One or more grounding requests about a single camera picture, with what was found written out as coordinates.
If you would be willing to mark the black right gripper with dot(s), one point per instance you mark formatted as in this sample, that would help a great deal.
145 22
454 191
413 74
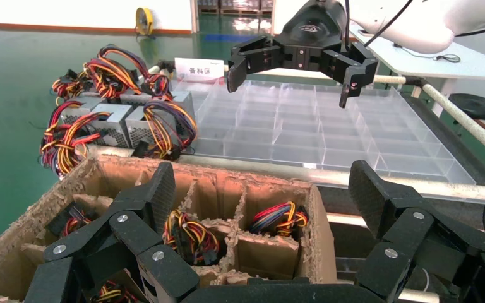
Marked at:
309 29

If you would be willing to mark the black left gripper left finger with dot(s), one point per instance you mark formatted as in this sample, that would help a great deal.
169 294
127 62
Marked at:
142 226

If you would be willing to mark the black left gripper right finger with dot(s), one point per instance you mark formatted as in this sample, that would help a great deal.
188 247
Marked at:
405 226

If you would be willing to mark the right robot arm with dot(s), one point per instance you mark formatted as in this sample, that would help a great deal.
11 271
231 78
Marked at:
414 21

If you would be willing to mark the clear acrylic compartment tray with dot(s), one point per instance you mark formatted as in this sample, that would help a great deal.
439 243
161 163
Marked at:
309 138

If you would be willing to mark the white label sign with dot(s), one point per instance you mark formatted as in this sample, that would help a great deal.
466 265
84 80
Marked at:
198 69

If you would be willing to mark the brown cardboard divider box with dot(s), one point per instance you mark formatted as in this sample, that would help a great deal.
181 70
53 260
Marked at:
267 259

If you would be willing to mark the white table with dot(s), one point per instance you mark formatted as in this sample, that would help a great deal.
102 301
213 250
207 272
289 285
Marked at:
435 65

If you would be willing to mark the black round stool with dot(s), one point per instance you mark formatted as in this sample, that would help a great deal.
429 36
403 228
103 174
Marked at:
476 106

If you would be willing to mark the yellow floor fan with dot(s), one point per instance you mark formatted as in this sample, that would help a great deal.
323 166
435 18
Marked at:
144 21

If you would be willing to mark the white padded pipe frame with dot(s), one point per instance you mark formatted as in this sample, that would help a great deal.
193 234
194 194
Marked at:
468 124

